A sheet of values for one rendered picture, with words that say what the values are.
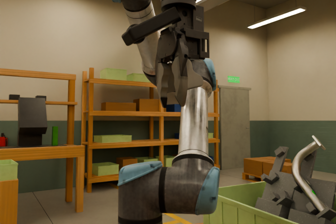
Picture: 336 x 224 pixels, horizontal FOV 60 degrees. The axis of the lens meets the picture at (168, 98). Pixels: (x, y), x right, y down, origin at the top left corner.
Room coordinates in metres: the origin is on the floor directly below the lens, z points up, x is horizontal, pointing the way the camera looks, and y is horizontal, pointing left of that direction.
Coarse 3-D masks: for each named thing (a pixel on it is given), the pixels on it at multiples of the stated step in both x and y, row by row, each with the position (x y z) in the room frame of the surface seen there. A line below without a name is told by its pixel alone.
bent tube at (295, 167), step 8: (312, 136) 1.15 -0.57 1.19; (312, 144) 1.14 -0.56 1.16; (320, 144) 1.11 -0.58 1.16; (304, 152) 1.15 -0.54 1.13; (296, 160) 1.16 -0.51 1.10; (296, 168) 1.15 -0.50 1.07; (296, 176) 1.13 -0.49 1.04; (304, 184) 1.10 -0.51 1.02; (304, 192) 1.09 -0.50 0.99; (312, 192) 1.07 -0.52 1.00; (312, 200) 1.05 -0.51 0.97; (320, 200) 1.04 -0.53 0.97; (320, 208) 1.02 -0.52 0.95
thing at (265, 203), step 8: (280, 152) 1.31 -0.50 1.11; (280, 160) 1.31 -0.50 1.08; (272, 168) 1.33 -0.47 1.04; (280, 168) 1.30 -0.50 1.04; (280, 176) 1.28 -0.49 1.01; (288, 176) 1.24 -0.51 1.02; (272, 184) 1.29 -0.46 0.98; (280, 184) 1.26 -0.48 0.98; (288, 184) 1.22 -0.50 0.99; (264, 192) 1.31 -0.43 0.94; (280, 192) 1.24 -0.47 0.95; (288, 192) 1.21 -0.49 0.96; (264, 200) 1.22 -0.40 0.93; (272, 200) 1.26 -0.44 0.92; (264, 208) 1.20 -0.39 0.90; (272, 208) 1.17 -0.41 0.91; (280, 208) 1.14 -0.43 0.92; (288, 208) 1.16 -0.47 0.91; (280, 216) 1.14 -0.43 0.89
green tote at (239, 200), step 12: (228, 192) 1.33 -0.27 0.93; (240, 192) 1.36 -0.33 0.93; (252, 192) 1.39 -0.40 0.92; (228, 204) 1.12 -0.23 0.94; (240, 204) 1.05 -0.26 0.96; (252, 204) 1.39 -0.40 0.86; (204, 216) 1.25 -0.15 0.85; (216, 216) 1.18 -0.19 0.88; (228, 216) 1.12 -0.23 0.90; (240, 216) 1.06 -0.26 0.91; (252, 216) 1.01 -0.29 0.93; (264, 216) 0.96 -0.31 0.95; (276, 216) 0.92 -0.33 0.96
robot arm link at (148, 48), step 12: (120, 0) 0.70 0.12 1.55; (132, 0) 0.69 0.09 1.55; (144, 0) 0.71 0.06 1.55; (132, 12) 0.73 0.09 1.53; (144, 12) 0.73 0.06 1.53; (156, 36) 0.83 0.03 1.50; (144, 48) 0.85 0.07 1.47; (156, 48) 0.87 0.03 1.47; (144, 60) 0.91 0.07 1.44; (144, 72) 0.97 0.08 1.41
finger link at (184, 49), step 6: (180, 42) 0.53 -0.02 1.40; (180, 48) 0.52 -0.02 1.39; (186, 48) 0.53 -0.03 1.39; (180, 54) 0.52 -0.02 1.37; (186, 54) 0.52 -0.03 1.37; (180, 60) 0.52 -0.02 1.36; (186, 60) 0.52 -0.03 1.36; (180, 66) 0.52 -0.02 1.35; (186, 66) 0.53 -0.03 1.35; (180, 72) 0.52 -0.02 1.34; (186, 72) 0.53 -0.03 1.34
